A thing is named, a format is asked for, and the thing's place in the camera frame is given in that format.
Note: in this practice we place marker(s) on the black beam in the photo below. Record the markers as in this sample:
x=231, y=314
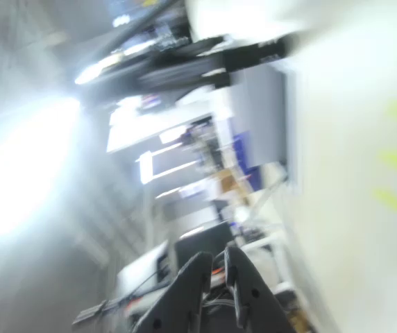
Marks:
x=184, y=69

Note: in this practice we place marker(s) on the grey partition panel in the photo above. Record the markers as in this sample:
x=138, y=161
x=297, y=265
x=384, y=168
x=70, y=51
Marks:
x=264, y=114

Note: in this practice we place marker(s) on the black monitor screen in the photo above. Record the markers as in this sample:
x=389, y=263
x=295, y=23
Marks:
x=202, y=239

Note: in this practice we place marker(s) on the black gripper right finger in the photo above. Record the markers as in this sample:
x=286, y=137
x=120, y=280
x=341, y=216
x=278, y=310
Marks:
x=254, y=298

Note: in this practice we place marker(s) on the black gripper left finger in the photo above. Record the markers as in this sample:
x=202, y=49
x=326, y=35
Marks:
x=181, y=298

